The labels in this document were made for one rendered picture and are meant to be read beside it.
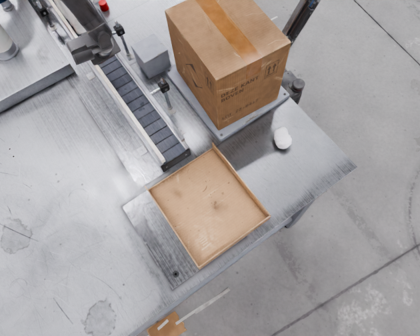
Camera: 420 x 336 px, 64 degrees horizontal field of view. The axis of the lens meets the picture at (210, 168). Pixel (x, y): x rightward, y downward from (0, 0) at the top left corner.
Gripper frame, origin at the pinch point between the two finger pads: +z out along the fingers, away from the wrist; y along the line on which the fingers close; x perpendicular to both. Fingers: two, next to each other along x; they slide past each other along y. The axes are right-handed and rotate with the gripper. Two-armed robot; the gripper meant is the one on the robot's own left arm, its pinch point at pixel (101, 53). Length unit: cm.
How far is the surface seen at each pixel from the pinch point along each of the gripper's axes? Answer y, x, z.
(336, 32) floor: -157, 52, 77
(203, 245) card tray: 8, 63, -39
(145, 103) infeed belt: -2.6, 21.5, -10.3
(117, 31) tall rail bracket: -8.5, -3.7, -0.9
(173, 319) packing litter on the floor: 37, 121, 20
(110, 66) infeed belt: -0.6, 5.0, 3.4
